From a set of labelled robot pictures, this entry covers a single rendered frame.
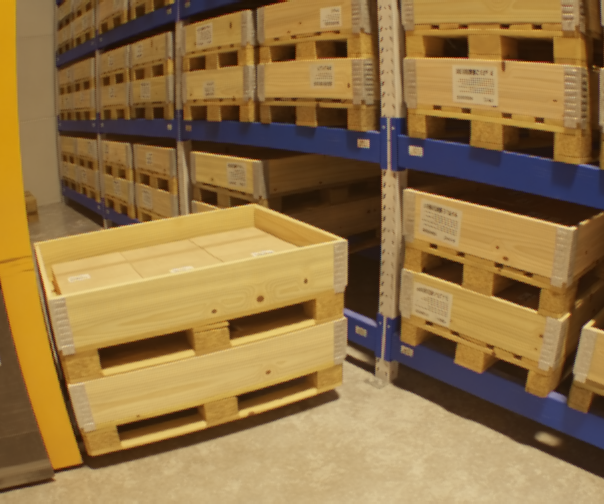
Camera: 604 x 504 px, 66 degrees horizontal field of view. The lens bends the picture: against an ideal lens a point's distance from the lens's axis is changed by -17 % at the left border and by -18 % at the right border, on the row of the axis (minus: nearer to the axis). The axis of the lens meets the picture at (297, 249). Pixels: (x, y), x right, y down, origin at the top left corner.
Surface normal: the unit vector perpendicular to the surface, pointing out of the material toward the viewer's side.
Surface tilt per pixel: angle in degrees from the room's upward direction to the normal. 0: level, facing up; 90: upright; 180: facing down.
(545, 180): 90
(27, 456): 90
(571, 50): 90
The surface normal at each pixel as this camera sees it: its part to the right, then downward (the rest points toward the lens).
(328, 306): 0.51, 0.25
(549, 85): -0.78, 0.20
